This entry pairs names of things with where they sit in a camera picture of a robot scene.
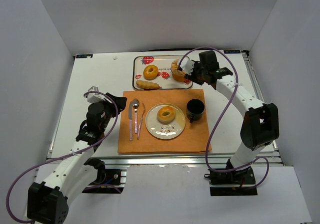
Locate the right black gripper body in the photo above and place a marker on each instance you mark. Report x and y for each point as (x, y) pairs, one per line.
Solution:
(194, 75)

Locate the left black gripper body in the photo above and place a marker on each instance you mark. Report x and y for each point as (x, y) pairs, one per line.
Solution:
(111, 104)

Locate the large sugared ring pastry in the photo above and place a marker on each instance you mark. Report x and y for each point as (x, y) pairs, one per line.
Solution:
(178, 75)

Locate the bagel with pale base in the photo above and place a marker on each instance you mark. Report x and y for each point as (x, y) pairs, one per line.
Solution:
(166, 114)

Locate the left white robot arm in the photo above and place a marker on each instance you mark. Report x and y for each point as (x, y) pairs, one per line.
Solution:
(49, 202)

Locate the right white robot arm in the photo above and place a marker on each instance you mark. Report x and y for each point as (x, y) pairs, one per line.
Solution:
(260, 126)

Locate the long twisted bread stick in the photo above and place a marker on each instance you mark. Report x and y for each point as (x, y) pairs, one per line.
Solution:
(146, 85)

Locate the dark green cup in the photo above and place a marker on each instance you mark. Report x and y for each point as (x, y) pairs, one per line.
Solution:
(195, 109)

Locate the right corner table label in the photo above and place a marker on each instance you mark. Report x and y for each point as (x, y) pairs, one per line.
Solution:
(232, 51)

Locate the corner table label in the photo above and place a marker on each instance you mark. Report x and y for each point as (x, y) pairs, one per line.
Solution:
(78, 56)
(232, 51)

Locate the orange cloth placemat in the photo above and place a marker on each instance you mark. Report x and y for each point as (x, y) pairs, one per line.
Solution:
(192, 140)

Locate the strawberry print tray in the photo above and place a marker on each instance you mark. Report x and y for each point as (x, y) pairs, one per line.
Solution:
(164, 77)

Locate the plain bagel on tray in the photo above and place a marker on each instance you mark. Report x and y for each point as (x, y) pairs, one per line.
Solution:
(150, 72)

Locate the cream two-tone plate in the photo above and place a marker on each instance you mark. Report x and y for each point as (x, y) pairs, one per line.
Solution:
(165, 130)

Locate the left corner table label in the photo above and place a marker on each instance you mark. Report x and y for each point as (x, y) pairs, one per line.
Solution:
(78, 56)

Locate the pink handled knife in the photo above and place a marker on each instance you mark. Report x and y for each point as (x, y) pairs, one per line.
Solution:
(130, 122)

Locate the pink handled spoon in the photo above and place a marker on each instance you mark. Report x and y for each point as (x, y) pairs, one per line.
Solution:
(135, 104)

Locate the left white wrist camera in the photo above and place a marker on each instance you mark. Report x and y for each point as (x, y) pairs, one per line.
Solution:
(93, 96)

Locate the pink handled fork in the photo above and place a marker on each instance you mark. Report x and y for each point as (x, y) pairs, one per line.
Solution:
(141, 122)

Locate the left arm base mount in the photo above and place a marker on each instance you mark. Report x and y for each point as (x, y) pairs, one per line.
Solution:
(108, 180)

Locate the aluminium table frame rail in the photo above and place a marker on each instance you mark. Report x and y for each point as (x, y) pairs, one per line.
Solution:
(218, 160)

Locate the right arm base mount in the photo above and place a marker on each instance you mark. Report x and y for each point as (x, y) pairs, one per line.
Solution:
(236, 183)

